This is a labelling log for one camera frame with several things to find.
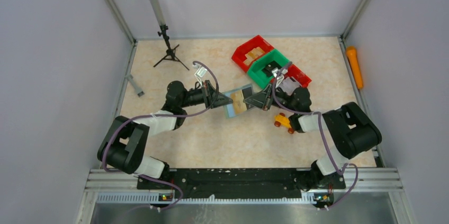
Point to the orange patterned card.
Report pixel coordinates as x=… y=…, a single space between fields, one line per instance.
x=238 y=106

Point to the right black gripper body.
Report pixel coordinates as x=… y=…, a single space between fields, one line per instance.
x=267 y=97

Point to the wooden blocks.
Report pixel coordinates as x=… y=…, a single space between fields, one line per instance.
x=253 y=55

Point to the near red bin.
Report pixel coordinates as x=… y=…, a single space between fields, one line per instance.
x=294 y=74

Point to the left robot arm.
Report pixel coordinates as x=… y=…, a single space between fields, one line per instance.
x=125 y=142

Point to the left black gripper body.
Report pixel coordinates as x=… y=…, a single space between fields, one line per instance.
x=210 y=93

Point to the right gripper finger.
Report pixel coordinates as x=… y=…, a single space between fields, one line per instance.
x=265 y=94
x=263 y=105

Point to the small grey tool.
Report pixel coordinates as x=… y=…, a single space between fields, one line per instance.
x=138 y=90

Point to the black credit card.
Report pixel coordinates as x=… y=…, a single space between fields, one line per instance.
x=247 y=92

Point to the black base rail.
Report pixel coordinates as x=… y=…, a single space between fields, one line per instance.
x=243 y=183

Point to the far red bin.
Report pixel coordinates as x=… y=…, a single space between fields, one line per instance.
x=238 y=56

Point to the green card holder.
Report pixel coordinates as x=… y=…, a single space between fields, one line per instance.
x=228 y=108

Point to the green bin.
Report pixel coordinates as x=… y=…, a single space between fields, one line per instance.
x=261 y=70

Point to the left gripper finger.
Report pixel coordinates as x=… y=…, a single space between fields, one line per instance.
x=222 y=101
x=215 y=94

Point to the yellow toy car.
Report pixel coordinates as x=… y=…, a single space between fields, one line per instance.
x=280 y=120

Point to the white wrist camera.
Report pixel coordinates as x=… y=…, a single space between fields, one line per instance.
x=199 y=74
x=279 y=75

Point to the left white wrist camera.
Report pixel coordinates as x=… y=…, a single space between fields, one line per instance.
x=199 y=74

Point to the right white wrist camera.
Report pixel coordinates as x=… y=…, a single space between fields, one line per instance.
x=279 y=75

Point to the orange flashlight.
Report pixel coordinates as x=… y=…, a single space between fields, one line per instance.
x=351 y=54

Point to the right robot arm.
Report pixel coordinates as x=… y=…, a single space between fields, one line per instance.
x=351 y=131

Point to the clear plastic bags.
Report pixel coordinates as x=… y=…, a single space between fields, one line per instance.
x=288 y=85

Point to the red bin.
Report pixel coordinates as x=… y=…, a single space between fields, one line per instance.
x=238 y=56
x=294 y=74

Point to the black item in green bin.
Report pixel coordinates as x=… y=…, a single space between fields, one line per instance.
x=267 y=70

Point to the black tripod with grey tube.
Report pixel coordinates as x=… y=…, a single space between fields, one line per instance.
x=170 y=51

